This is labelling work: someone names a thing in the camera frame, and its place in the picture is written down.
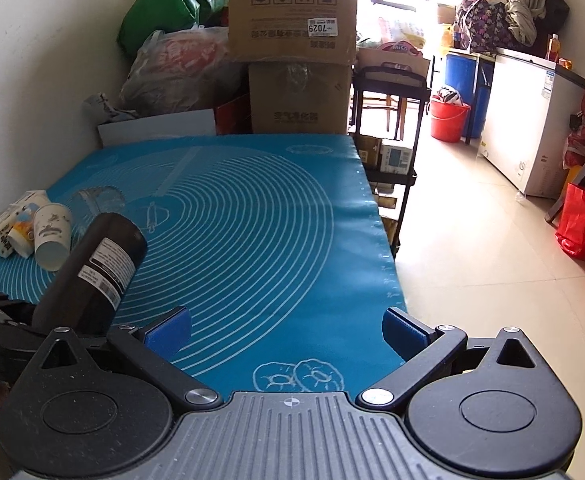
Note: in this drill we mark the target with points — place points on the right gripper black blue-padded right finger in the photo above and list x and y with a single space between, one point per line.
428 355

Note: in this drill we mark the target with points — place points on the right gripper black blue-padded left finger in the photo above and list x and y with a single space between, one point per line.
149 350

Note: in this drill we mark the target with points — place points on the black cylindrical cup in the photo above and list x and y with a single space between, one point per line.
90 286

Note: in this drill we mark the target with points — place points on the white printed paper cup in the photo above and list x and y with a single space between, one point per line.
52 236

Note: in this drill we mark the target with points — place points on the clear glass cup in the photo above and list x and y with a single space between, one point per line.
87 203

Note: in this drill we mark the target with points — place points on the white printed carton box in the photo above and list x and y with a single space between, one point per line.
30 200

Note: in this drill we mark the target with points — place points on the blue silicone baking mat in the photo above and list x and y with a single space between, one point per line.
274 245

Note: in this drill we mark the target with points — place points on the red shopping bag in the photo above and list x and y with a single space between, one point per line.
571 230

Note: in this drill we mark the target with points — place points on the white flat board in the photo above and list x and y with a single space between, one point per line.
160 127

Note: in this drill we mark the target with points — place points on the red plastic bucket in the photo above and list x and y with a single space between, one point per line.
448 120

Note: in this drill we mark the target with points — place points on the black wheeled utility cart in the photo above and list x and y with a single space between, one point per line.
390 87

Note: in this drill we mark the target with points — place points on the white chest freezer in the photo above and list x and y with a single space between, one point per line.
528 119

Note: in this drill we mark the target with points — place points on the blue plastic barrel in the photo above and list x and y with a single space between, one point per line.
471 75

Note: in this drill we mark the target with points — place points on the clear plastic bag red contents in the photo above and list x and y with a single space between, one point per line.
175 72

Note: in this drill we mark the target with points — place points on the lower cardboard box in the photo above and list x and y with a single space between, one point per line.
299 97

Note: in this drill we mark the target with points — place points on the cardboard box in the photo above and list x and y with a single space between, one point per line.
321 31
299 97

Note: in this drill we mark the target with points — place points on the purple floral bag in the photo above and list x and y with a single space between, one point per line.
483 26

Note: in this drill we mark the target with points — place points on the green plastic bag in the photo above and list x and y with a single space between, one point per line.
148 16

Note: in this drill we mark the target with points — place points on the upper cardboard box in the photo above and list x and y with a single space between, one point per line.
321 31

